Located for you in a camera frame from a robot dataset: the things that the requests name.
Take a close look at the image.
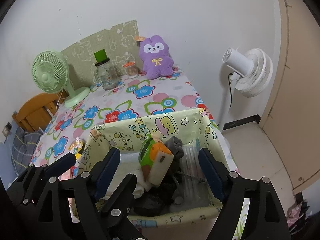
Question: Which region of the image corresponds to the black plastic bag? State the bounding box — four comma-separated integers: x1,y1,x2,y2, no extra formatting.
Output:
133,178,177,217

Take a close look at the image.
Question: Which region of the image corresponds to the white towel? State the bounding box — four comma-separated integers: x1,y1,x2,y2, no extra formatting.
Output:
105,152,151,199

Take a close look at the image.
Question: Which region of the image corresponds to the green orange tissue pack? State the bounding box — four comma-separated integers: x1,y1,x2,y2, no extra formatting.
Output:
138,135,174,186

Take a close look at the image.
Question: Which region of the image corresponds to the clear plastic pouch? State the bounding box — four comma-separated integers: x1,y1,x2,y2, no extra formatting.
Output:
169,144,210,212

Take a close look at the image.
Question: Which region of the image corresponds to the grey sock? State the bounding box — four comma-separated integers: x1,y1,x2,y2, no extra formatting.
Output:
164,137,184,159

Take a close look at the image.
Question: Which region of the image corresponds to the grey plaid pillow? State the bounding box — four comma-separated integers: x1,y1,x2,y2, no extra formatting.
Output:
11,127,43,176

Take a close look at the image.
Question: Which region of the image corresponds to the colourful cartoon snack box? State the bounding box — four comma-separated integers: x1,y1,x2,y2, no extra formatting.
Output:
68,137,85,155

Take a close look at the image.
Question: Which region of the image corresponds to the floral tablecloth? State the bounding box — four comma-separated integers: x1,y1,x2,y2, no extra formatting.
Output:
30,65,251,240

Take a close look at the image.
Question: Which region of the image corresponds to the wooden headboard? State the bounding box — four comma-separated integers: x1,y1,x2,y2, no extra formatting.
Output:
12,90,68,132

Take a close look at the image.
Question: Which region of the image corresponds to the beige door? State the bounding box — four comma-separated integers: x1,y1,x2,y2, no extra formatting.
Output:
260,0,319,194

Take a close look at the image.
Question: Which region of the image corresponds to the green desk fan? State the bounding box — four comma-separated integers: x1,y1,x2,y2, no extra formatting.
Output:
31,50,90,108

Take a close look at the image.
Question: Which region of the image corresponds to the glass jar green lid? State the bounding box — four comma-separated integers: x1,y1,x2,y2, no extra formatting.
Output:
94,49,118,90

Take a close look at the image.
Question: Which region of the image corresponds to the yellow-green fabric storage box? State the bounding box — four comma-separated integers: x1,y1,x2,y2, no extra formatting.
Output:
77,108,236,228

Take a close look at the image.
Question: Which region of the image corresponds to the toothpick jar orange lid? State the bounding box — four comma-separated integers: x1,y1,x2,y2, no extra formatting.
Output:
123,61,139,78

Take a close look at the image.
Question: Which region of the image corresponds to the green patterned board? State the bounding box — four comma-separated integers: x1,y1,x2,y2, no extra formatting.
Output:
61,20,143,89

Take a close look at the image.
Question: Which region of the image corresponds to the purple bunny plush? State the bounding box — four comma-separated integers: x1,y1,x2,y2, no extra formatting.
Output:
139,35,174,80

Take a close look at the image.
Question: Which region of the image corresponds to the white standing fan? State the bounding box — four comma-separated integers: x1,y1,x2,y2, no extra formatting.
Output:
217,48,273,131

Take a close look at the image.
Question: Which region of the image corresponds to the wall socket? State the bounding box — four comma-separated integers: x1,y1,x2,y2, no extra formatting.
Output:
2,122,12,137

